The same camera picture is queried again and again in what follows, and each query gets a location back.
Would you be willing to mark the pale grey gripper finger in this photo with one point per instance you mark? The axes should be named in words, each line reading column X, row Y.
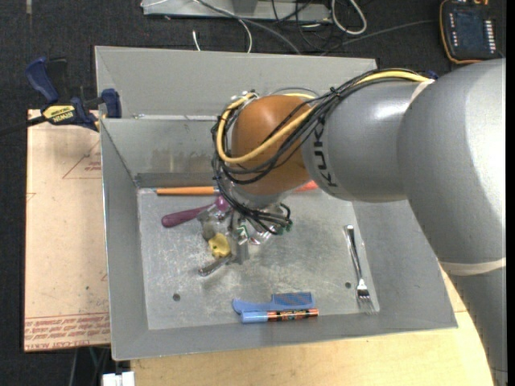
column 207, row 227
column 241, row 251

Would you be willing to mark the yellow and metal tool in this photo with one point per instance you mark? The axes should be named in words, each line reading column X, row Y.
column 219, row 246

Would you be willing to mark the purple plastic spoon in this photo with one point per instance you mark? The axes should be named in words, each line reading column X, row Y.
column 177, row 218

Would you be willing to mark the orange pencil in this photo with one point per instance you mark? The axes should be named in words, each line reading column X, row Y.
column 185, row 191

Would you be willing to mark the grey metal bin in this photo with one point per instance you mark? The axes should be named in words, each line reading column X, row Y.
column 281, row 264

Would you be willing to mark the red-orange thing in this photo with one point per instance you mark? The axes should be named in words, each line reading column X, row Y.
column 306, row 186

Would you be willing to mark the blue plastic comb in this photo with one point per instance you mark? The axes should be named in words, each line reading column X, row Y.
column 281, row 300

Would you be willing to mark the blue and orange marker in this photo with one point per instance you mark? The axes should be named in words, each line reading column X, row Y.
column 281, row 316

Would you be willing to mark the silver metal fork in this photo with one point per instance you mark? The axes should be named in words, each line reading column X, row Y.
column 355, row 255

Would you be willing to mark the brown cardboard board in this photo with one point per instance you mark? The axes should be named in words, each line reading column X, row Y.
column 64, row 231

